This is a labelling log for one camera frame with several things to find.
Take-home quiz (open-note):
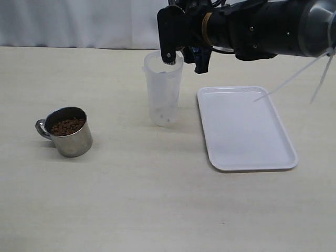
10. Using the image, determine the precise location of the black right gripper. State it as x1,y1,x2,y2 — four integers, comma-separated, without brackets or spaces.
157,1,212,74

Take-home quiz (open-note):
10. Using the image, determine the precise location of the translucent plastic tall container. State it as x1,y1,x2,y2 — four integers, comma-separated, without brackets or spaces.
143,51,183,127

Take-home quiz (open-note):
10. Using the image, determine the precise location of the steel mug with pellets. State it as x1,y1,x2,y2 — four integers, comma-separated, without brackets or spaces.
35,107,93,158

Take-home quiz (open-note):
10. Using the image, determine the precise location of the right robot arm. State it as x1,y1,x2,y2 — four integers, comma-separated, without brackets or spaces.
157,1,335,74

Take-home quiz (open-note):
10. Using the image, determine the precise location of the white backdrop curtain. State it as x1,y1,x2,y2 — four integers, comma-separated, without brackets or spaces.
1,1,168,49

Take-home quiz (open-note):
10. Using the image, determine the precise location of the white rectangular plastic tray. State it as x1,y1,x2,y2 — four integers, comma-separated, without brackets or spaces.
197,86,299,173

